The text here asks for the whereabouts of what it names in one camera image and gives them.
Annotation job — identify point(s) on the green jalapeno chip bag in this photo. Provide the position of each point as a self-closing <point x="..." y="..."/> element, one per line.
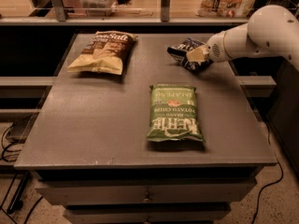
<point x="173" y="114"/>

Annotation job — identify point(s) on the blue chip bag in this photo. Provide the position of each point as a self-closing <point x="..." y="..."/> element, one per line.
<point x="178" y="53"/>

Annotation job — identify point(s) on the colourful snack bag on shelf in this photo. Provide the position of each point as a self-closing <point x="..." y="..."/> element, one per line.
<point x="225" y="8"/>

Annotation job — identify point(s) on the clear plastic container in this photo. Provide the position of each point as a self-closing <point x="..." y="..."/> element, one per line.
<point x="98" y="0"/>

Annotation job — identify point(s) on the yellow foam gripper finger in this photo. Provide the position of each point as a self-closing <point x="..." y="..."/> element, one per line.
<point x="200" y="54"/>

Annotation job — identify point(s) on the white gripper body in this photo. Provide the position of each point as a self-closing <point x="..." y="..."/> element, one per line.
<point x="213" y="50"/>

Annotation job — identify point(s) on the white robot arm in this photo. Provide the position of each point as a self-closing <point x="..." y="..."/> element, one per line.
<point x="270" y="31"/>

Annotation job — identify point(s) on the grey metal shelf rail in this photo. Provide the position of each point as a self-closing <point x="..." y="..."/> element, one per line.
<point x="127" y="13"/>

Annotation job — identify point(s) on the yellow sea salt chip bag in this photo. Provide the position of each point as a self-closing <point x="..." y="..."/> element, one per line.
<point x="106" y="53"/>

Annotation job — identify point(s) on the grey drawer cabinet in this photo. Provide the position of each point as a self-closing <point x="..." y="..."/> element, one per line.
<point x="146" y="201"/>

